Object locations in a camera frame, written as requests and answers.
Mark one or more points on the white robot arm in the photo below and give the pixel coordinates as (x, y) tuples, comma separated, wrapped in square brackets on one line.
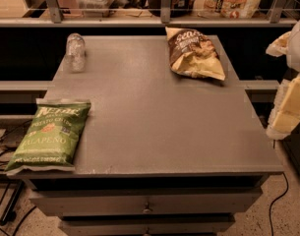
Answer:
[(288, 44)]

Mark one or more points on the clear plastic water bottle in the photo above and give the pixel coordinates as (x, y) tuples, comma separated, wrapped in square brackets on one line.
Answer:
[(75, 56)]

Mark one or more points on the grey drawer cabinet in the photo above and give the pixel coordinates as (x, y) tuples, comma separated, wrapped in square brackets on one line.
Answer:
[(194, 151)]

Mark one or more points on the brown chip bag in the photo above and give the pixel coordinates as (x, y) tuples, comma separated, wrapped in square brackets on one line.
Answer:
[(192, 54)]

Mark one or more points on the green jalapeno chip bag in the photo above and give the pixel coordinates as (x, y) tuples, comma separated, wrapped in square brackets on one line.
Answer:
[(52, 138)]

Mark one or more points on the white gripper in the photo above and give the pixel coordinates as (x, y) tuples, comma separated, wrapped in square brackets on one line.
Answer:
[(298, 49)]

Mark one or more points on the grey metal shelf rail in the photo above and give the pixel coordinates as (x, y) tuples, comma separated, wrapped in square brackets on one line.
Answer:
[(132, 14)]

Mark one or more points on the colourful snack bag on shelf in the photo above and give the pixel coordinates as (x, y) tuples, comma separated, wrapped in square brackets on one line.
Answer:
[(232, 9)]

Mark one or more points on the round drawer knob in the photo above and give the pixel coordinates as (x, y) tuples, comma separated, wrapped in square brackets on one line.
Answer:
[(147, 210)]

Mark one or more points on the clear plastic container on shelf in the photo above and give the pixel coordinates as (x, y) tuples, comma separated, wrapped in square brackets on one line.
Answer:
[(95, 8)]

